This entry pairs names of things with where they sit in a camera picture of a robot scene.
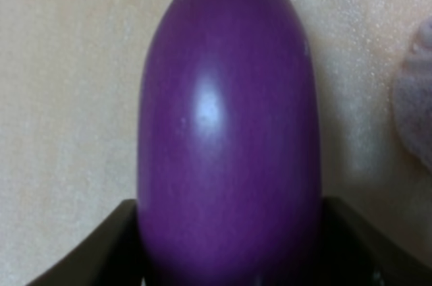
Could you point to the lilac rolled towel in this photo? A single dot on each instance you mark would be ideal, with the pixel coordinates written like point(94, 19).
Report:
point(411, 96)

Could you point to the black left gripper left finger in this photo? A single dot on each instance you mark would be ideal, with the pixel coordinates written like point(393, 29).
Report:
point(110, 255)

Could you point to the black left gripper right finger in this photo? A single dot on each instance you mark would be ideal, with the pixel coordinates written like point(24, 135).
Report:
point(354, 252)

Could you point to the purple toy eggplant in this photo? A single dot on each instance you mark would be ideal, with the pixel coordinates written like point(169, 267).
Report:
point(229, 186)

